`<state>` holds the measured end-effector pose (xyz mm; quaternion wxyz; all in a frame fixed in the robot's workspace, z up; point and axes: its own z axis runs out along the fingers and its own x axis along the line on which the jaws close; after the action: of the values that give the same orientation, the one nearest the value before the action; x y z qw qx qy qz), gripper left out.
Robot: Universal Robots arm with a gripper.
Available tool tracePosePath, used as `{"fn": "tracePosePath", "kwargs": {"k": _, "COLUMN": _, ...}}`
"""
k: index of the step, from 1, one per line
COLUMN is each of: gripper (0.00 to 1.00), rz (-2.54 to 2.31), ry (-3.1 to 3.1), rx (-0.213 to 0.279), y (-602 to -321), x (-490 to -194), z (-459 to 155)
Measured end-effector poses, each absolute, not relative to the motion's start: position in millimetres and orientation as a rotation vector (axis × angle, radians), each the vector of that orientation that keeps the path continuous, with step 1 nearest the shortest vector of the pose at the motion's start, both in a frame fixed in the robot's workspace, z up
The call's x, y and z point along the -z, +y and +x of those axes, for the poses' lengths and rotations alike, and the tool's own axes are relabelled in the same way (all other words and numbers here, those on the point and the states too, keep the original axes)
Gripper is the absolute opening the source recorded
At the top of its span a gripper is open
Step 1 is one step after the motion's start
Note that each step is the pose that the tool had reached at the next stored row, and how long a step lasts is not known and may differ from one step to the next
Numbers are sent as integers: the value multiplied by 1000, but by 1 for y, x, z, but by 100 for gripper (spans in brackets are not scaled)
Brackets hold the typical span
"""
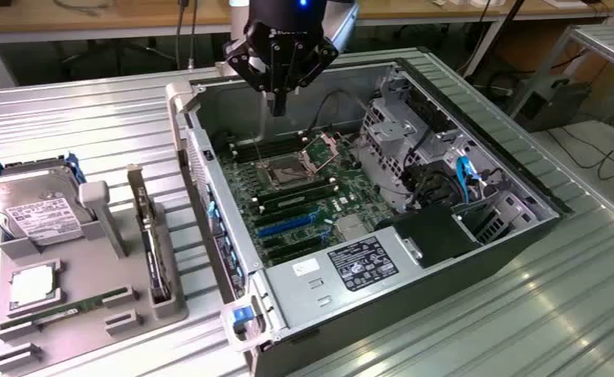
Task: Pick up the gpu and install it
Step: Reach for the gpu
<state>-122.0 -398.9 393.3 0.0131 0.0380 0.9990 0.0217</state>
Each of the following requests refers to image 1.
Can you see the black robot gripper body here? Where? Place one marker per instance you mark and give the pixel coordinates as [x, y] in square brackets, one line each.
[285, 23]

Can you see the low-profile graphics card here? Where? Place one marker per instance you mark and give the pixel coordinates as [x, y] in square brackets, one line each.
[152, 235]

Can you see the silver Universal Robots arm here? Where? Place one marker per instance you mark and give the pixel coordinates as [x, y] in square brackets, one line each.
[344, 23]

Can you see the long wooden desk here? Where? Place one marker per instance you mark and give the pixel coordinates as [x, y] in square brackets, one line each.
[128, 19]

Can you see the metal socket cover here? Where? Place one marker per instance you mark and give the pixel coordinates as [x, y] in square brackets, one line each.
[321, 151]

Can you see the silver drive cage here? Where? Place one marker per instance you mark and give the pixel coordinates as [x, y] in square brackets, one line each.
[395, 133]

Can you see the CPU socket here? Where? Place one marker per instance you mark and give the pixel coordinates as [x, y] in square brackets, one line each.
[285, 174]

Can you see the green motherboard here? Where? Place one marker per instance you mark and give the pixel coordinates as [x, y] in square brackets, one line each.
[340, 184]

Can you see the installed black RAM stick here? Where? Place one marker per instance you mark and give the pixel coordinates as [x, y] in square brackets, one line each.
[296, 200]

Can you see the blue expansion slot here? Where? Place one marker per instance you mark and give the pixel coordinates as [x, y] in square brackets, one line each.
[285, 225]

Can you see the silver chipset heat sink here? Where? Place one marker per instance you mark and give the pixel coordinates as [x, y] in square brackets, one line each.
[352, 228]

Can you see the black equipment box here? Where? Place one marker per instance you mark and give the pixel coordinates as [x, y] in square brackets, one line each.
[552, 106]

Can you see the black expansion slot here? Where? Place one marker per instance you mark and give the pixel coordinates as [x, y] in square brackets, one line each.
[296, 243]

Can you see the black air shroud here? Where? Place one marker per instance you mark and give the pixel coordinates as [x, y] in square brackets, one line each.
[432, 235]

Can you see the silver disk bay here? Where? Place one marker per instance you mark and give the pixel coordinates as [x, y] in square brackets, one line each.
[500, 220]

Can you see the silver hard disk drive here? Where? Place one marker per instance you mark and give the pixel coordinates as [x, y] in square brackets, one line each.
[29, 208]

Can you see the grey power supply unit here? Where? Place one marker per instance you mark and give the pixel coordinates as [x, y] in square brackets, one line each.
[337, 302]

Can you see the grey parts rack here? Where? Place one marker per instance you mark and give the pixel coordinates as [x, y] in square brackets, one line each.
[92, 282]

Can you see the blue case latch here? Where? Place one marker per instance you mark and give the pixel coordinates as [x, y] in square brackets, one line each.
[240, 316]

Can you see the open black PC case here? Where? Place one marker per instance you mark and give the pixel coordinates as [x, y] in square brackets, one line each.
[443, 314]

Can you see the silver CPU chip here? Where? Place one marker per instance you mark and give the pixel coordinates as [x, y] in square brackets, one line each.
[33, 286]

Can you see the green RAM stick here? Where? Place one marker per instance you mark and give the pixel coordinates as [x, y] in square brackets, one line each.
[49, 314]

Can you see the aluminium frame table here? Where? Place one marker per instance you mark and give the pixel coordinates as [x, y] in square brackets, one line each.
[600, 43]

